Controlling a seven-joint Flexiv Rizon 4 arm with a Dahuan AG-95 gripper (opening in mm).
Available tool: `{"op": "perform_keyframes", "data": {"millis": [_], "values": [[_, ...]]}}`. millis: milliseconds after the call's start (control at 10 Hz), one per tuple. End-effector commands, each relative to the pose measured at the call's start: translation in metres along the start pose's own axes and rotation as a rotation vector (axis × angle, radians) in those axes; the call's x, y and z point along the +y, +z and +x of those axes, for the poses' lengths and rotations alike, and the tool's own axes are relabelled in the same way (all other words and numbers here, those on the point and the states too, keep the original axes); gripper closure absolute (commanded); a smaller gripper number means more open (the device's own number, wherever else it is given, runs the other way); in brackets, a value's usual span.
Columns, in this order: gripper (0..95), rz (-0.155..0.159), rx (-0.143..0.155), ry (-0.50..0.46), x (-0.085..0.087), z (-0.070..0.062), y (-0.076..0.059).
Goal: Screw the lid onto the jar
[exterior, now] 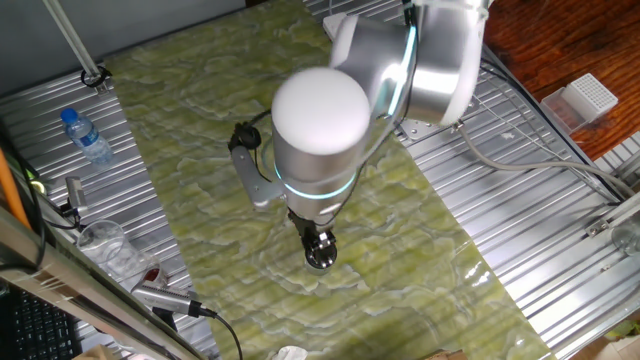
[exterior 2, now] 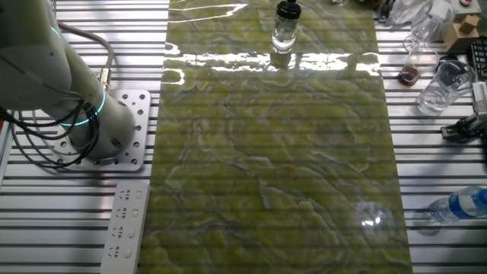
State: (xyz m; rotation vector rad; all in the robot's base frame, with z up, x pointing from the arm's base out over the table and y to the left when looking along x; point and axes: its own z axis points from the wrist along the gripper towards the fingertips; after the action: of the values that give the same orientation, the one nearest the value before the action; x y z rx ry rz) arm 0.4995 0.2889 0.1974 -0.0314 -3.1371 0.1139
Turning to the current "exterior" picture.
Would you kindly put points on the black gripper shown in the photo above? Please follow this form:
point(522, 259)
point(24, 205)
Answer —
point(307, 227)

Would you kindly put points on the black jar lid with knob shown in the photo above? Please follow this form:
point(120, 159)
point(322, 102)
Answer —
point(320, 255)

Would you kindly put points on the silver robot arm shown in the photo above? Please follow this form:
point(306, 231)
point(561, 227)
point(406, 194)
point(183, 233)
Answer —
point(320, 130)

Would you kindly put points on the crumpled white tissue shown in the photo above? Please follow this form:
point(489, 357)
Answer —
point(290, 353)

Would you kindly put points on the small glass with brown liquid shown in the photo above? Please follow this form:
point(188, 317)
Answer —
point(152, 276)

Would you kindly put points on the green marble pattern mat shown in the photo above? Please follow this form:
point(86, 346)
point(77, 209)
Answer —
point(200, 125)

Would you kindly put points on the large clear measuring beaker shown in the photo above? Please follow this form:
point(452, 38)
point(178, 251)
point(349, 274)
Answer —
point(107, 247)

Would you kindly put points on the white power strip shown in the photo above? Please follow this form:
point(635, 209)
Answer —
point(332, 24)

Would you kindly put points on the plastic water bottle blue label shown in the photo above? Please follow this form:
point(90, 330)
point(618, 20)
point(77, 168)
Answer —
point(87, 137)

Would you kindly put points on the clear plastic box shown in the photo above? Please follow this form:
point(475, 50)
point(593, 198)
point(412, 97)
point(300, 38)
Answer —
point(560, 112)

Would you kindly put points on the black keyboard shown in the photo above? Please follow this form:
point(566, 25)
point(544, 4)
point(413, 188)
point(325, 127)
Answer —
point(40, 330)

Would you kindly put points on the white pipette tip box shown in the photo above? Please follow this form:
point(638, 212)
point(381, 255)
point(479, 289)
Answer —
point(590, 95)

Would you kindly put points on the orange tube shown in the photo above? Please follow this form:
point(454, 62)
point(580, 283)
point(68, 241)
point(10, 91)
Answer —
point(11, 192)

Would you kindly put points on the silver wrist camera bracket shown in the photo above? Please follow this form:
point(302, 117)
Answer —
point(252, 180)

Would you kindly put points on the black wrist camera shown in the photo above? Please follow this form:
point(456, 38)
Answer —
point(245, 137)

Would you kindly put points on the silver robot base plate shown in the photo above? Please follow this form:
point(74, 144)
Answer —
point(417, 131)

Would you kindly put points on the silver camera with black stand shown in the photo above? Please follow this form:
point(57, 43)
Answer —
point(165, 298)

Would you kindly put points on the metal frame bar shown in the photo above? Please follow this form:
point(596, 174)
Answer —
point(75, 295)

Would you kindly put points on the silver finned camera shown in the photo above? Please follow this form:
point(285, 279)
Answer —
point(75, 192)

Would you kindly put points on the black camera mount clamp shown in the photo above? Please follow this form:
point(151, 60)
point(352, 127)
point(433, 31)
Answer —
point(69, 211)

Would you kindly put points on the aluminium rail bracket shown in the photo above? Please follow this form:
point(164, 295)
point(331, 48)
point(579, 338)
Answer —
point(612, 215)

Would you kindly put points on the metal camera pole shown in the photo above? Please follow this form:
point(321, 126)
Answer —
point(70, 35)

